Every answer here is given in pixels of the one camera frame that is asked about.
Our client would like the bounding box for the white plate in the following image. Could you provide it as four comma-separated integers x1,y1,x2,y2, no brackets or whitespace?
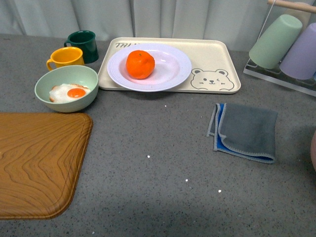
107,43,192,92

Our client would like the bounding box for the orange fruit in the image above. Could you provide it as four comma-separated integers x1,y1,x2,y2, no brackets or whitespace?
125,50,156,79

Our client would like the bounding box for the beige bear tray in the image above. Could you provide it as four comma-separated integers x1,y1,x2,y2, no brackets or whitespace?
98,38,241,94

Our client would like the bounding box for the grey blue folded cloth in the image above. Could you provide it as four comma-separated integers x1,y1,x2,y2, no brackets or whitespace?
206,103,278,164

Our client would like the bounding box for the light green bowl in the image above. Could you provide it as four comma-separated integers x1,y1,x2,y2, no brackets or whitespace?
35,65,99,113

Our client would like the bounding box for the fried egg toy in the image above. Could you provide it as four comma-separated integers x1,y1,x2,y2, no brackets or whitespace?
49,83,91,103

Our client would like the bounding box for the dark green mug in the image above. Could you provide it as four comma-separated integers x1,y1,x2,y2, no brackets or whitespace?
64,30,99,64

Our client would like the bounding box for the yellow mug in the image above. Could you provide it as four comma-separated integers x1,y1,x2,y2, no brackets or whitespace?
46,46,84,71

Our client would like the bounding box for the grey curtain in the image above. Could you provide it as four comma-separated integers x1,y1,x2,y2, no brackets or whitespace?
0,0,285,51

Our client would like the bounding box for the wooden tray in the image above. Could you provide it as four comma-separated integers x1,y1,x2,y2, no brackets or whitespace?
0,113,93,220

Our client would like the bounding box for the green cup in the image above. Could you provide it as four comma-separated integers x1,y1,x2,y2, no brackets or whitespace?
249,14,303,69

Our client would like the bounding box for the purple cup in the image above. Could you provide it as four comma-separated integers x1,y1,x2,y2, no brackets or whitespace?
279,23,316,80

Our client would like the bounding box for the pink bowl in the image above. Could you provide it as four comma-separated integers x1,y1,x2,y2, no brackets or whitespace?
310,131,316,170

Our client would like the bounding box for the white cup rack wooden handle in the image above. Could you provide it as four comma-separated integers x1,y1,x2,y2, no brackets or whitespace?
243,0,316,96

